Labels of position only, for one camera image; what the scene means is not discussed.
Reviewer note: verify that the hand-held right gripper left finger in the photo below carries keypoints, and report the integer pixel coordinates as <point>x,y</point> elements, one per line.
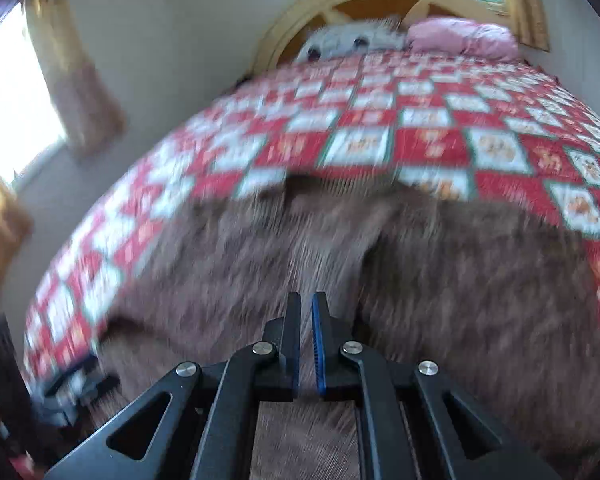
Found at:
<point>289,345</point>

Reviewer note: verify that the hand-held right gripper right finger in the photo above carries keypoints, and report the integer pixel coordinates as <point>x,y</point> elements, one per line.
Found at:
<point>319,350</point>

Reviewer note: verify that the brown striped knit sweater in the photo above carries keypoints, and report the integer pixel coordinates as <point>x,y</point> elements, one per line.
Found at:
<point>480,290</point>

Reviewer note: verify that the dark wooden furniture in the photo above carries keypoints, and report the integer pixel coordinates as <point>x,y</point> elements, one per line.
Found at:
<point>0,390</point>

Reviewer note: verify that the golden curtain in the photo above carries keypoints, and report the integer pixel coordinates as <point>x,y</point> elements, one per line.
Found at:
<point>527,5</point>
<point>75,70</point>
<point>2,220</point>

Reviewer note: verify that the red printed patchwork quilt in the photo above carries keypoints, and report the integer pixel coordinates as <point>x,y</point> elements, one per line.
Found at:
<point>360,110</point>

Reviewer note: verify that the white pillow with black dots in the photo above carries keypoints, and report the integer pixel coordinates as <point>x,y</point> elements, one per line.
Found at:
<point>350,40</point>

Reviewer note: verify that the pink pillow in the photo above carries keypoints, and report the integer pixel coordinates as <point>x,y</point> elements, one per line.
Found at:
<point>460,37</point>

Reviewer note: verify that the cream arched wooden headboard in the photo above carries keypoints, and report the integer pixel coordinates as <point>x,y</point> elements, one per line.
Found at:
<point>340,0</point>

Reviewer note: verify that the side wall window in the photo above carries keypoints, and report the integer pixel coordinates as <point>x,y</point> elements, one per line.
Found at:
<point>15,105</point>

